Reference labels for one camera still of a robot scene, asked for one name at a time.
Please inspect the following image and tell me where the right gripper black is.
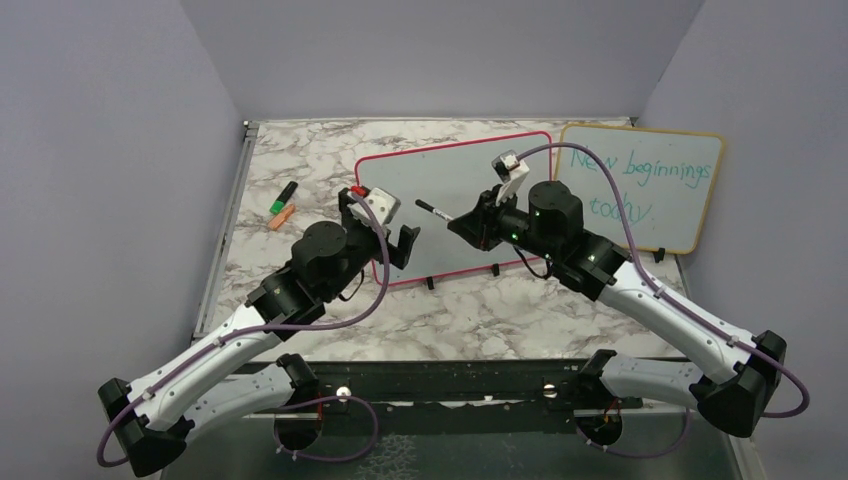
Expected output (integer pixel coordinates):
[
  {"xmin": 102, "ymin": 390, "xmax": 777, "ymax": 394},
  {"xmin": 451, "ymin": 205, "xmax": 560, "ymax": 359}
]
[{"xmin": 449, "ymin": 184, "xmax": 559, "ymax": 262}]

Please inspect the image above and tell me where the black whiteboard marker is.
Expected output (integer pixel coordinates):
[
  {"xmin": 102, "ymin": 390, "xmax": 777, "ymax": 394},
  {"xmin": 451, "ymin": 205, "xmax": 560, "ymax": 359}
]
[{"xmin": 415, "ymin": 199, "xmax": 453, "ymax": 222}]

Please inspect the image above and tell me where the red framed whiteboard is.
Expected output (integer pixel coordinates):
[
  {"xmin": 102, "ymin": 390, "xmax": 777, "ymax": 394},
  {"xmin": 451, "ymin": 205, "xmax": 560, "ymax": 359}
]
[{"xmin": 354, "ymin": 131, "xmax": 551, "ymax": 286}]

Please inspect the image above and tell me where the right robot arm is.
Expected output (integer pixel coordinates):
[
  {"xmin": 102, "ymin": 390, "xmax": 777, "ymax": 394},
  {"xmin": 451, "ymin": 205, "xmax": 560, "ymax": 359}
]
[{"xmin": 447, "ymin": 181, "xmax": 787, "ymax": 438}]

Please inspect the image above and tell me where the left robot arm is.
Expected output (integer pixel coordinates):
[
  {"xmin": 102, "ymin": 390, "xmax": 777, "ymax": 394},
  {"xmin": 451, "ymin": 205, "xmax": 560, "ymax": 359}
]
[{"xmin": 98, "ymin": 186, "xmax": 418, "ymax": 477}]

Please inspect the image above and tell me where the yellow framed written whiteboard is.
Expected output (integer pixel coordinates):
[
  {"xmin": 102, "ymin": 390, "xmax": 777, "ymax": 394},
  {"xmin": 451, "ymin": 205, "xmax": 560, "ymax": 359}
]
[{"xmin": 554, "ymin": 124, "xmax": 725, "ymax": 254}]

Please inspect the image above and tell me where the orange highlighter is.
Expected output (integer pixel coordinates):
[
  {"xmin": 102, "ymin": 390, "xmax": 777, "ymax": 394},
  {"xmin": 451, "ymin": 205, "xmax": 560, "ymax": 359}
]
[{"xmin": 268, "ymin": 205, "xmax": 296, "ymax": 231}]

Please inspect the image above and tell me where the green highlighter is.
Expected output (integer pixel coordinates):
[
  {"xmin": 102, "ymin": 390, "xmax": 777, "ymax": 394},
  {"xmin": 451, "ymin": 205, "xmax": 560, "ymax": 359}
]
[{"xmin": 269, "ymin": 181, "xmax": 299, "ymax": 216}]

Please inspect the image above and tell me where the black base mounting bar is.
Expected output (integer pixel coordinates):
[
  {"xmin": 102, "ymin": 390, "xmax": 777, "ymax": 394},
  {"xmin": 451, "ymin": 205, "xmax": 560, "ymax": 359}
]
[{"xmin": 182, "ymin": 354, "xmax": 710, "ymax": 432}]

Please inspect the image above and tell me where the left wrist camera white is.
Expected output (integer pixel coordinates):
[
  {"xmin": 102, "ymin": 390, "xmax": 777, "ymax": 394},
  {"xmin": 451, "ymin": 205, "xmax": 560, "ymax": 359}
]
[{"xmin": 347, "ymin": 186, "xmax": 401, "ymax": 229}]

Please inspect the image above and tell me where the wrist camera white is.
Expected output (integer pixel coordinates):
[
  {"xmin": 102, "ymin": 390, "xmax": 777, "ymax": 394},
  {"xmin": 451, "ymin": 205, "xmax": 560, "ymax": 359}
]
[
  {"xmin": 491, "ymin": 150, "xmax": 530, "ymax": 205},
  {"xmin": 347, "ymin": 186, "xmax": 401, "ymax": 229}
]

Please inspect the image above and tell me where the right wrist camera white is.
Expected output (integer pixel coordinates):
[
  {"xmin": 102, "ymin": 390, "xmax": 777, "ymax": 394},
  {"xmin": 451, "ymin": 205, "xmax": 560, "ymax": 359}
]
[{"xmin": 491, "ymin": 150, "xmax": 530, "ymax": 205}]

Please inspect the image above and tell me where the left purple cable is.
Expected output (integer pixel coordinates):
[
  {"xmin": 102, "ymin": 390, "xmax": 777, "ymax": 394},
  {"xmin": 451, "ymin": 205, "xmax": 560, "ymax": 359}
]
[{"xmin": 95, "ymin": 192, "xmax": 393, "ymax": 468}]

